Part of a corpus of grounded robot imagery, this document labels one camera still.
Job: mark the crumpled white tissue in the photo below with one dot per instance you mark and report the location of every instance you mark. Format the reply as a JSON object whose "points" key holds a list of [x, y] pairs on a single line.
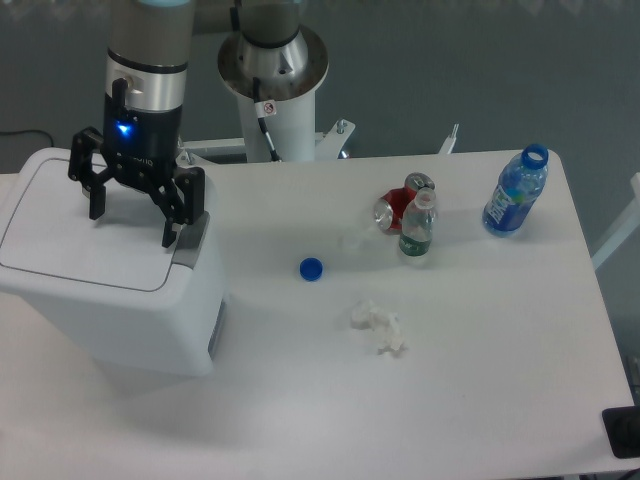
{"points": [[384, 325]]}

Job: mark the blue bottle cap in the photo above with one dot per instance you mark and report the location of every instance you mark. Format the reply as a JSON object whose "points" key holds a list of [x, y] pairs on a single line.
{"points": [[311, 269]]}

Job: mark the black device at edge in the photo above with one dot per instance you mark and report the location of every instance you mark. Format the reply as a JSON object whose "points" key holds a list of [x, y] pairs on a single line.
{"points": [[622, 428]]}

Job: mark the blue drink bottle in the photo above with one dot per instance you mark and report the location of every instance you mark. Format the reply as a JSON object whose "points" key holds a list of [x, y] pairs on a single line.
{"points": [[519, 185]]}

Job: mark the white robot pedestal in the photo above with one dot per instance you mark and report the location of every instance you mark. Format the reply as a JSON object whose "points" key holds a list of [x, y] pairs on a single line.
{"points": [[275, 90]]}

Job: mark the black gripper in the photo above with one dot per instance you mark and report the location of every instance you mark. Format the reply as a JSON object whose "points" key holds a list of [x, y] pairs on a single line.
{"points": [[139, 142]]}

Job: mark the white trash can lid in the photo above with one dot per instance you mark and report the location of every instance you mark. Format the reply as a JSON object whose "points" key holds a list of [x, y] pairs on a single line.
{"points": [[46, 230]]}

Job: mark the clear bottle green label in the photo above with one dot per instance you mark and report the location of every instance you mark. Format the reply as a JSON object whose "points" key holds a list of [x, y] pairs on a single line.
{"points": [[417, 223]]}

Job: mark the crushed red soda can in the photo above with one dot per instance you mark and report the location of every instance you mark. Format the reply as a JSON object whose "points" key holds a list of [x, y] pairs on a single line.
{"points": [[388, 209]]}

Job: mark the white trash can body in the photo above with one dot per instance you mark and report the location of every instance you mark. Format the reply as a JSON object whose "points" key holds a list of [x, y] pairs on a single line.
{"points": [[170, 330]]}

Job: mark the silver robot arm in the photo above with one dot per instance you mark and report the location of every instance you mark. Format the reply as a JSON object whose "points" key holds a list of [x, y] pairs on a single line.
{"points": [[147, 66]]}

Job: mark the white frame bracket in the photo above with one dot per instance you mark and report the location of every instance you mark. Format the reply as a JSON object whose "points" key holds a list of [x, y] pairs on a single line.
{"points": [[449, 142]]}

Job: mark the white post right edge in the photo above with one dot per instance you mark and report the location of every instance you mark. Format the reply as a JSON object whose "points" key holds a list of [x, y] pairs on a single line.
{"points": [[623, 226]]}

